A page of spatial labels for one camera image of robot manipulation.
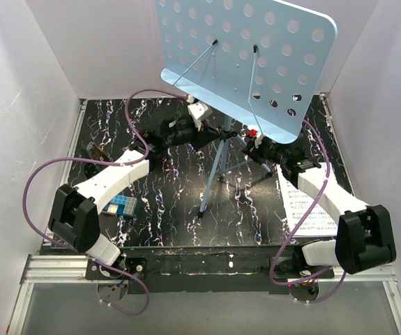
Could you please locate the blue white brick block stack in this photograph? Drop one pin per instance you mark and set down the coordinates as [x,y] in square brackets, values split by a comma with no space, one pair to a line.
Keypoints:
[121,206]

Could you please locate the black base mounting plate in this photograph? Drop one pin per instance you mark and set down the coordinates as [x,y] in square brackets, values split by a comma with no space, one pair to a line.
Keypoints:
[197,269]

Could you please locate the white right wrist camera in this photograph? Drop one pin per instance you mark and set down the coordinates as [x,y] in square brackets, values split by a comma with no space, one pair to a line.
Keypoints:
[254,137]

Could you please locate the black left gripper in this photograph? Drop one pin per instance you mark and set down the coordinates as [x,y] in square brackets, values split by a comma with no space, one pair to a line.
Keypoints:
[200,132]

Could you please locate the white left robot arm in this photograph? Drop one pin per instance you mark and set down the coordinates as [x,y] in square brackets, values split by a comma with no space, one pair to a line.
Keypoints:
[75,211]

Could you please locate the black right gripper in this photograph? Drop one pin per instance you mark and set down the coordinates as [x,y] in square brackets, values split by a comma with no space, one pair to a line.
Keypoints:
[256,149]

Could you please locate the black metronome body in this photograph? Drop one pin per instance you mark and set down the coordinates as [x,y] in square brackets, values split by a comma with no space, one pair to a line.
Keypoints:
[93,152]

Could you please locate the aluminium rail frame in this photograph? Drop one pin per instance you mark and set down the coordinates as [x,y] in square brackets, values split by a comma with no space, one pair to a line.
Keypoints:
[157,201]

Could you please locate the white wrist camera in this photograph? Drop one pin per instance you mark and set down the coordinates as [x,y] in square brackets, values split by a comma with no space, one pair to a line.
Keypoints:
[199,112]
[254,137]

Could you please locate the white sheet music page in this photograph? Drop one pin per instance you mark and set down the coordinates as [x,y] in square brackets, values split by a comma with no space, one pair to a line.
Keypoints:
[296,203]

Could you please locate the blue music stand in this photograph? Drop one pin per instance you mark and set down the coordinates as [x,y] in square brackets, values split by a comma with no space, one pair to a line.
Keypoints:
[258,62]

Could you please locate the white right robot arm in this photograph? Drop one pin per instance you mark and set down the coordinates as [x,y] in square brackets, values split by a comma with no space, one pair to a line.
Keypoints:
[364,238]

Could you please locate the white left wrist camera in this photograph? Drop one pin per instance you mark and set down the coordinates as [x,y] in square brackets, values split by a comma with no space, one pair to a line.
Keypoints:
[199,112]

